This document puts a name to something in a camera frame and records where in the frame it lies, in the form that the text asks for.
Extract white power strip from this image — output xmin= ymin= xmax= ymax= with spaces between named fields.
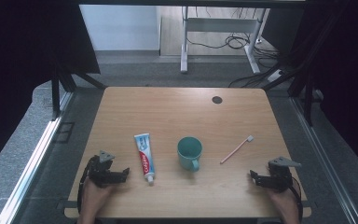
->
xmin=267 ymin=69 xmax=284 ymax=83

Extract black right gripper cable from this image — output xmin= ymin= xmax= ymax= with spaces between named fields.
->
xmin=289 ymin=176 xmax=304 ymax=224

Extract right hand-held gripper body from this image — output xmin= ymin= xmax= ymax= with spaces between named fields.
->
xmin=268 ymin=156 xmax=302 ymax=193

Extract person's right hand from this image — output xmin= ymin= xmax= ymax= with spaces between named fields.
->
xmin=266 ymin=186 xmax=297 ymax=217

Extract white and blue toothpaste tube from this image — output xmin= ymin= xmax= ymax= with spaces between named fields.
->
xmin=133 ymin=133 xmax=157 ymax=185

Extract person's left hand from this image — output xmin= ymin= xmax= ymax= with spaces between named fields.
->
xmin=81 ymin=176 xmax=116 ymax=216

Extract black curtain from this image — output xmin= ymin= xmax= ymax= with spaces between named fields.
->
xmin=0 ymin=0 xmax=101 ymax=176
xmin=262 ymin=0 xmax=358 ymax=181

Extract white desk frame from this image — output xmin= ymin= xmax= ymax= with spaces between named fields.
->
xmin=180 ymin=6 xmax=269 ymax=75

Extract black floor cables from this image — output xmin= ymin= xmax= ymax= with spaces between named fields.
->
xmin=186 ymin=7 xmax=282 ymax=89

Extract aluminium rail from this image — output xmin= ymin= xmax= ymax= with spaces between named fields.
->
xmin=0 ymin=91 xmax=75 ymax=224
xmin=289 ymin=96 xmax=358 ymax=224

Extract black metal stand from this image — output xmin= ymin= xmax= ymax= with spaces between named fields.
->
xmin=262 ymin=12 xmax=339 ymax=127
xmin=50 ymin=60 xmax=107 ymax=121

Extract black table bracket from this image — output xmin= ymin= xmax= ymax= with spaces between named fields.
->
xmin=55 ymin=199 xmax=79 ymax=211

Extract teal cup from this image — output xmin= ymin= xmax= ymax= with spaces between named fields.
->
xmin=176 ymin=136 xmax=203 ymax=173

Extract pink toothbrush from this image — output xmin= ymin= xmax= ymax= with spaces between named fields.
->
xmin=219 ymin=134 xmax=255 ymax=165

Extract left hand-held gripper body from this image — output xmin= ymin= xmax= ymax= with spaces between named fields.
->
xmin=87 ymin=149 xmax=117 ymax=189

